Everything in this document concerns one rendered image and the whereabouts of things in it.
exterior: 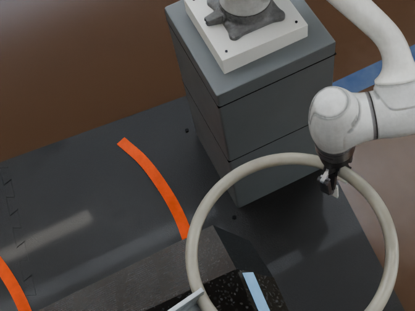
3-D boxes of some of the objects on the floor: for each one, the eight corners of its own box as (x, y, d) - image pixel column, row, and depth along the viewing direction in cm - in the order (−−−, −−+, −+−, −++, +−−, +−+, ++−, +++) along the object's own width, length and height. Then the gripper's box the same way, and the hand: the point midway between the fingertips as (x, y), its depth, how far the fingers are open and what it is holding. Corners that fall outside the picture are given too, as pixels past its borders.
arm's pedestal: (180, 131, 281) (142, 2, 212) (284, 82, 287) (280, -58, 218) (231, 226, 257) (208, 116, 188) (344, 171, 263) (360, 45, 194)
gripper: (339, 111, 152) (341, 155, 173) (301, 169, 148) (307, 207, 168) (368, 125, 149) (367, 168, 170) (330, 184, 145) (333, 221, 165)
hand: (337, 182), depth 166 cm, fingers open, 4 cm apart
